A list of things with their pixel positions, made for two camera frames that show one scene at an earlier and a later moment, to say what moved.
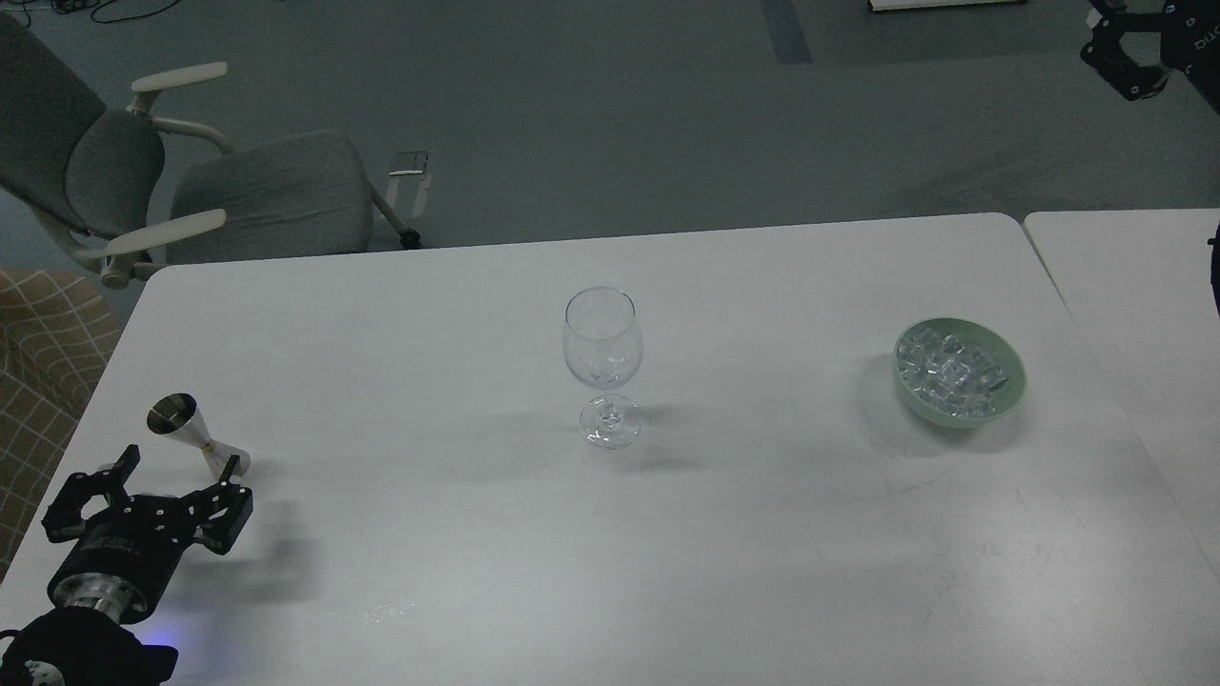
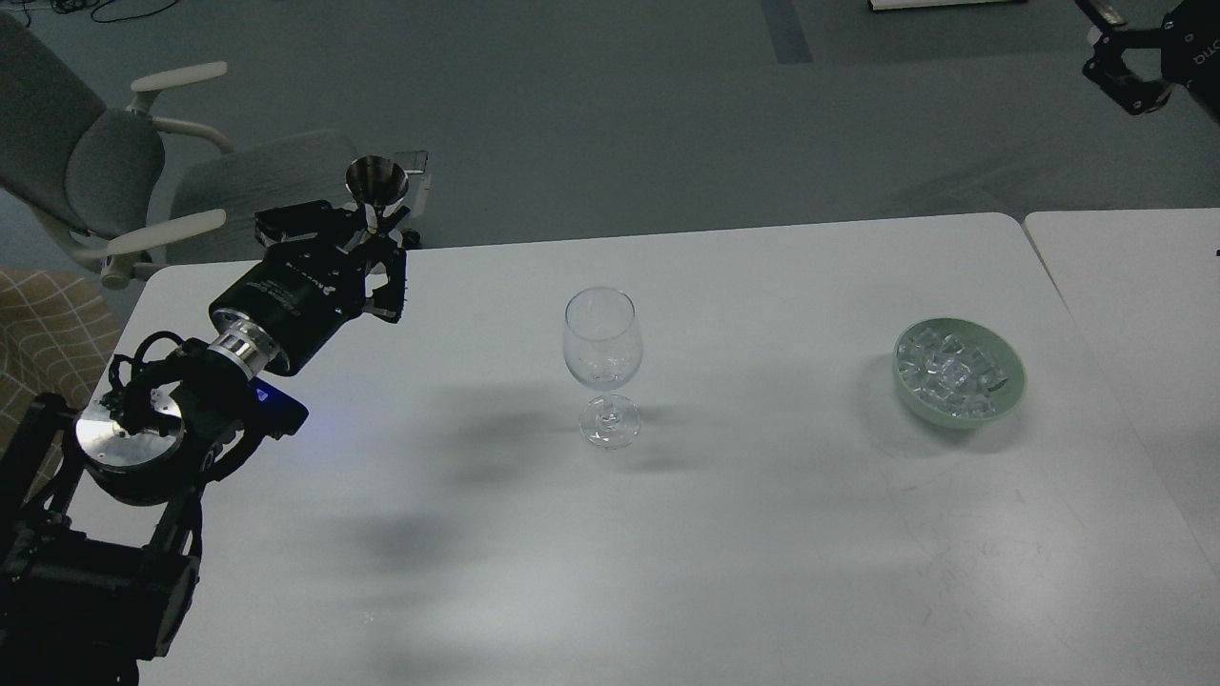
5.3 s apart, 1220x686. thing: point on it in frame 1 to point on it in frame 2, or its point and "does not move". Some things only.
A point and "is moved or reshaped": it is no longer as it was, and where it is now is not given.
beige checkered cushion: x=58 y=333 does not move
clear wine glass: x=602 y=342 does not move
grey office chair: x=137 y=191 does not move
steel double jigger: x=178 y=414 is moved or reshaped
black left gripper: x=129 y=551 to x=301 y=295
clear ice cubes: x=948 y=373 does not move
